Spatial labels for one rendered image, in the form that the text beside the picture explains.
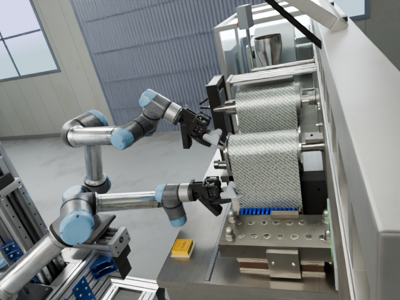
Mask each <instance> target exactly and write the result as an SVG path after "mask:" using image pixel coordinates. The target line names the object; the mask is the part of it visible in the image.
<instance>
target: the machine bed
mask: <svg viewBox="0 0 400 300"><path fill-rule="evenodd" d="M300 127H301V135H302V142H305V133H314V132H319V127H318V126H316V124H305V125H300ZM303 156H304V171H319V170H323V161H322V155H321V152H320V151H311V152H303ZM214 160H220V161H221V155H220V150H219V149H217V151H216V153H215V155H214V157H213V159H212V161H211V164H210V166H209V167H208V170H207V172H206V174H205V176H204V179H205V178H206V177H207V176H219V178H220V176H221V173H222V171H223V170H220V169H216V170H215V169H214ZM204 179H203V181H204ZM220 180H221V179H220ZM223 186H227V183H226V182H225V183H222V182H221V187H223ZM220 205H221V206H222V207H223V209H222V212H221V214H220V215H219V216H217V217H216V216H215V215H214V214H213V213H212V212H211V211H210V210H209V209H208V208H206V207H205V206H204V205H203V204H202V203H201V202H200V201H199V200H197V201H193V202H192V204H191V206H190V208H189V211H188V212H187V214H186V216H187V222H186V223H185V224H184V225H182V226H181V228H180V230H179V232H178V234H177V236H176V238H175V240H174V242H173V245H172V247H171V249H170V251H169V253H168V255H167V258H166V259H165V261H164V264H163V266H162V268H161V270H160V272H159V275H158V277H157V279H156V283H157V285H158V287H159V288H168V289H183V290H197V291H204V292H218V293H232V294H241V295H255V296H269V297H276V298H290V299H305V300H339V291H338V290H336V287H335V280H334V273H333V263H332V262H324V267H325V275H319V274H301V279H294V278H284V277H270V272H267V271H246V270H240V263H239V262H238V259H237V258H226V257H221V255H220V251H219V252H218V256H217V259H216V262H215V266H214V270H213V273H212V276H211V280H210V282H208V281H204V280H205V276H206V274H207V270H208V267H209V264H210V261H211V257H212V255H213V251H214V248H215V244H216V241H217V238H218V235H219V232H220V229H221V225H222V222H223V219H224V216H225V213H226V210H227V206H228V203H226V204H220ZM177 239H192V240H193V242H196V243H195V246H194V248H193V251H192V253H191V256H190V258H188V257H171V254H172V249H173V247H174V244H175V243H176V240H177Z"/></svg>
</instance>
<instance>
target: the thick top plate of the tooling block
mask: <svg viewBox="0 0 400 300"><path fill-rule="evenodd" d="M237 219H238V220H237V222H235V223H229V221H228V215H227V216H226V220H225V222H224V226H223V229H222V232H221V236H220V240H219V242H218V248H219V251H220V255H221V257H226V258H253V259H267V255H266V250H267V248H269V249H298V252H299V260H300V261H321V262H332V251H331V244H328V243H325V242H324V240H323V238H324V236H323V235H324V231H325V230H326V229H327V228H329V224H326V223H324V222H322V220H321V219H322V215H299V219H297V218H271V215H238V216H237ZM227 227H231V228H232V229H233V231H234V233H235V235H236V239H235V240H233V241H227V240H226V234H225V232H226V228H227Z"/></svg>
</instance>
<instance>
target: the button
mask: <svg viewBox="0 0 400 300"><path fill-rule="evenodd" d="M192 247H193V240H192V239H177V240H176V243H175V244H174V247H173V249H172V254H173V255H184V256H189V254H190V251H191V249H192Z"/></svg>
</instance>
